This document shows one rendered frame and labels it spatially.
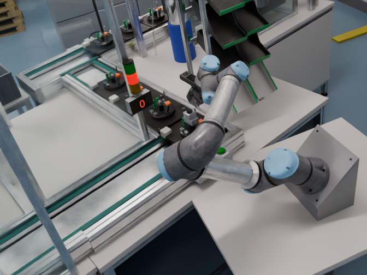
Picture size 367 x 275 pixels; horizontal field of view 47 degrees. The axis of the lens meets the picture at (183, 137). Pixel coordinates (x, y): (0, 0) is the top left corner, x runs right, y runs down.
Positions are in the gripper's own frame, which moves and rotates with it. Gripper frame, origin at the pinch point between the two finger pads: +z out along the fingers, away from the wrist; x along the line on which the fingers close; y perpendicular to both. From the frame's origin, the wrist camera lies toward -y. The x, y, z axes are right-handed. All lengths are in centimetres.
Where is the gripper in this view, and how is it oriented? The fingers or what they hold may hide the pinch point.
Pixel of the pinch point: (191, 100)
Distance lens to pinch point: 201.5
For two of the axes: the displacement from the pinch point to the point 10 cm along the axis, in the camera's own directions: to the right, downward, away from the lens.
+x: 7.8, -5.0, 3.8
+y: 6.0, 7.6, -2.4
